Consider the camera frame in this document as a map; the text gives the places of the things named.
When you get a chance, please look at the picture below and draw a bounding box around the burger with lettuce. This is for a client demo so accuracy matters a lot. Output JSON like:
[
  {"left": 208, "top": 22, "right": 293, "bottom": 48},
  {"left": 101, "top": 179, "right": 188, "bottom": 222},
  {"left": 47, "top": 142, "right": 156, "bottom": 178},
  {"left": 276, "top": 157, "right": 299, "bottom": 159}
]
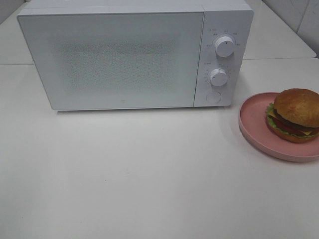
[{"left": 266, "top": 88, "right": 319, "bottom": 143}]

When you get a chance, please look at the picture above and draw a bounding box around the white microwave door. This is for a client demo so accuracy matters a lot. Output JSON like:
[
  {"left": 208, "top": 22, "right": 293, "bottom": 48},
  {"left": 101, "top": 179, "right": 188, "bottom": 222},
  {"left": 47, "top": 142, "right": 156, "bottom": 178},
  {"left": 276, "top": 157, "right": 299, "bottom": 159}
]
[{"left": 18, "top": 12, "right": 204, "bottom": 111}]

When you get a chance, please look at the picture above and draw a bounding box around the white timer knob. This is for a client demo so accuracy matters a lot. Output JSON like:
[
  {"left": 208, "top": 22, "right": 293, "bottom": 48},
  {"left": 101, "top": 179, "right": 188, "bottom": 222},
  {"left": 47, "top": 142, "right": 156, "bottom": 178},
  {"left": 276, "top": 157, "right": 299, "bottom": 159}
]
[{"left": 209, "top": 68, "right": 228, "bottom": 87}]

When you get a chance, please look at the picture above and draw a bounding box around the pink plate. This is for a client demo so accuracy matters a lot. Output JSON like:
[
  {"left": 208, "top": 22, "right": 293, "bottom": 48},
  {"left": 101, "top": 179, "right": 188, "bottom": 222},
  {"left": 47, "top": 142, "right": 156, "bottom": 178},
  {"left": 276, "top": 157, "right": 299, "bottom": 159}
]
[{"left": 238, "top": 92, "right": 319, "bottom": 162}]

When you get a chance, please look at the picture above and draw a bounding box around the upper white power knob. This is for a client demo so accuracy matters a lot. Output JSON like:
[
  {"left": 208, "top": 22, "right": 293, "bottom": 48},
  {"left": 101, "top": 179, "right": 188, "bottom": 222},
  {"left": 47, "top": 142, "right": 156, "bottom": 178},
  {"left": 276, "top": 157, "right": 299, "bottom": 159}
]
[{"left": 215, "top": 35, "right": 235, "bottom": 57}]

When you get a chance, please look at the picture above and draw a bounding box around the white microwave oven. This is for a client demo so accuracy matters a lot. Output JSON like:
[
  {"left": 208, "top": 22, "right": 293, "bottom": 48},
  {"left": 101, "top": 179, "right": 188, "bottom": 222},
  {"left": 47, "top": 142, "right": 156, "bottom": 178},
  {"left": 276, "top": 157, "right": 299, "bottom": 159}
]
[{"left": 17, "top": 0, "right": 254, "bottom": 111}]

